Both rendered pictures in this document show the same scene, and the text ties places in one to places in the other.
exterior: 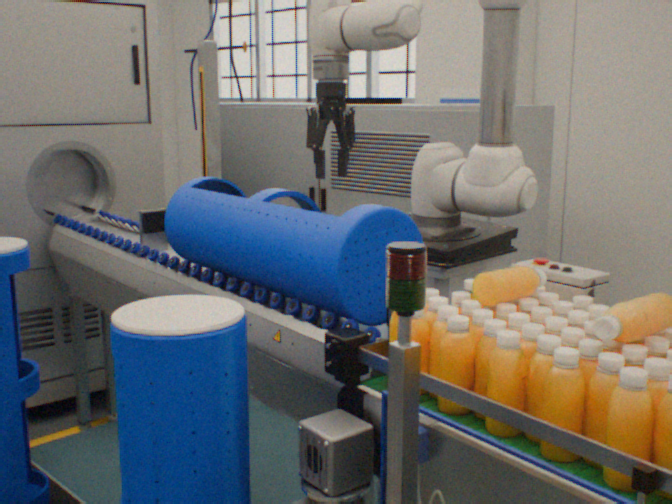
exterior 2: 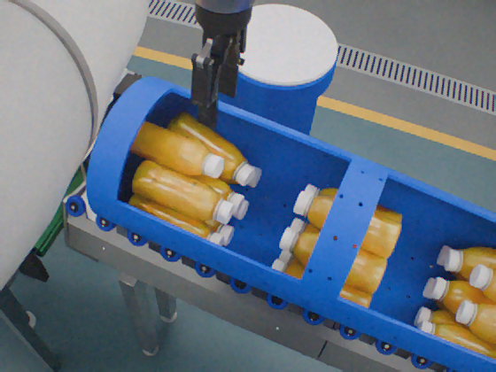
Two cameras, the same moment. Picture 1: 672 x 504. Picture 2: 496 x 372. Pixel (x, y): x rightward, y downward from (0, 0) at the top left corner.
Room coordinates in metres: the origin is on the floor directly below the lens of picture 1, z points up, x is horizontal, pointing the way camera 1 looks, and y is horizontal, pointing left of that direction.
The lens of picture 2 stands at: (2.41, -0.27, 2.00)
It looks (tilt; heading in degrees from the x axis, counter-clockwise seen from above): 57 degrees down; 147
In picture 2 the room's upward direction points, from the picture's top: 7 degrees clockwise
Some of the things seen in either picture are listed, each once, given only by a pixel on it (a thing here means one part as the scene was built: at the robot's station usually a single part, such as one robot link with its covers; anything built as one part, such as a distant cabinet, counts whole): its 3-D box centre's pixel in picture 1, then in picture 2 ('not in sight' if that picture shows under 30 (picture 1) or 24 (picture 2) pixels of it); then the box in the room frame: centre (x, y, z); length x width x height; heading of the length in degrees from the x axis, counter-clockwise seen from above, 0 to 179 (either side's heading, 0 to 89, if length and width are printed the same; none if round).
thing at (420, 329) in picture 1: (413, 351); not in sight; (1.44, -0.16, 0.98); 0.07 x 0.07 x 0.17
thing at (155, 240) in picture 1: (154, 230); not in sight; (2.72, 0.66, 1.00); 0.10 x 0.04 x 0.15; 128
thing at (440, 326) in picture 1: (446, 356); not in sight; (1.42, -0.22, 0.98); 0.07 x 0.07 x 0.17
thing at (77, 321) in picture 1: (80, 362); not in sight; (3.23, 1.15, 0.31); 0.06 x 0.06 x 0.63; 38
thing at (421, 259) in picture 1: (406, 263); not in sight; (1.15, -0.11, 1.23); 0.06 x 0.06 x 0.04
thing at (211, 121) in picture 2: (342, 163); (207, 109); (1.89, -0.02, 1.32); 0.03 x 0.01 x 0.07; 38
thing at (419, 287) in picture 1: (405, 291); not in sight; (1.15, -0.11, 1.18); 0.06 x 0.06 x 0.05
